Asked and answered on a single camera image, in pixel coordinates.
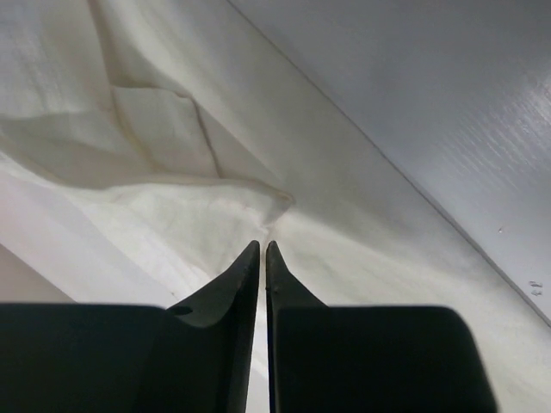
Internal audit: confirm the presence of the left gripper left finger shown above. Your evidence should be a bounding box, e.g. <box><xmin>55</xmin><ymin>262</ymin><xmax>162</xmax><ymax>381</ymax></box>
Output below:
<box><xmin>1</xmin><ymin>242</ymin><xmax>260</xmax><ymax>412</ymax></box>

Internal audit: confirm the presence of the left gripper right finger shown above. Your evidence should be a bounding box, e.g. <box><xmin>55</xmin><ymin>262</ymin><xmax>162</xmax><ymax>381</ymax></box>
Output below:
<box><xmin>266</xmin><ymin>242</ymin><xmax>498</xmax><ymax>412</ymax></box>

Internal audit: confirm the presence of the white t shirt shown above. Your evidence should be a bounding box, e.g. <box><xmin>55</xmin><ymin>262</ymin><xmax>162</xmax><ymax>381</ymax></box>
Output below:
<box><xmin>1</xmin><ymin>1</ymin><xmax>550</xmax><ymax>412</ymax></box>

